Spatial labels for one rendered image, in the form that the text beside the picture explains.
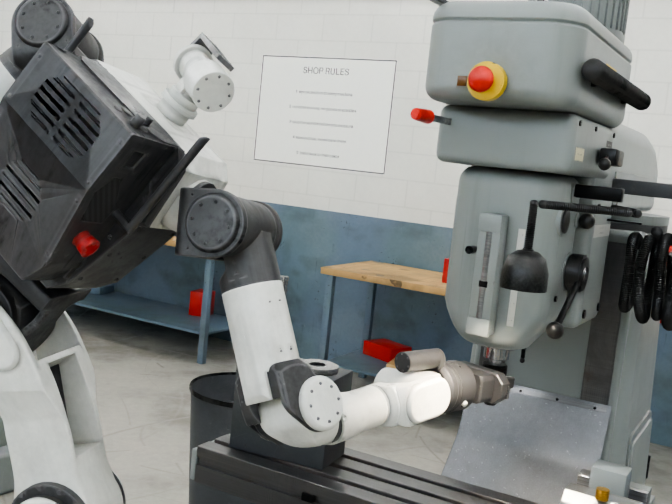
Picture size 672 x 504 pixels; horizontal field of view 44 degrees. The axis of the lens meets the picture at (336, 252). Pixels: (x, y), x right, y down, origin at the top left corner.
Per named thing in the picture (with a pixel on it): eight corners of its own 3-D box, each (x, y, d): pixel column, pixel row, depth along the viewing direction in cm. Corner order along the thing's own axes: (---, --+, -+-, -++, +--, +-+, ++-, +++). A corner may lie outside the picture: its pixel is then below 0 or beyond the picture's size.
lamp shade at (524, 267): (508, 290, 126) (513, 250, 125) (493, 283, 133) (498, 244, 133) (554, 294, 127) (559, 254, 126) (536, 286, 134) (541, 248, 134)
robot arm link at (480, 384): (514, 365, 150) (475, 371, 141) (506, 418, 151) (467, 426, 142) (457, 348, 158) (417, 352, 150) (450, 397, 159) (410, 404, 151)
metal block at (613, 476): (621, 509, 144) (626, 475, 144) (586, 499, 147) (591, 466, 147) (627, 500, 149) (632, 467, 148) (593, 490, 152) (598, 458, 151)
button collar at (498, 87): (501, 101, 129) (506, 61, 129) (464, 99, 132) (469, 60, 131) (505, 102, 131) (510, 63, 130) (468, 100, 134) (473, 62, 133)
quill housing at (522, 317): (539, 361, 144) (564, 174, 140) (428, 337, 153) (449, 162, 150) (566, 345, 160) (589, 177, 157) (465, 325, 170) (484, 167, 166)
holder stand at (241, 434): (322, 471, 171) (332, 375, 168) (228, 447, 179) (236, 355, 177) (344, 454, 182) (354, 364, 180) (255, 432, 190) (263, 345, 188)
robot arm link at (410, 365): (462, 417, 143) (420, 425, 135) (413, 406, 151) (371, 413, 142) (465, 350, 143) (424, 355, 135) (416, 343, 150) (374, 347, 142)
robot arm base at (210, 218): (220, 280, 115) (252, 203, 114) (145, 243, 119) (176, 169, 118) (264, 283, 129) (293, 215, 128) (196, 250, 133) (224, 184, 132)
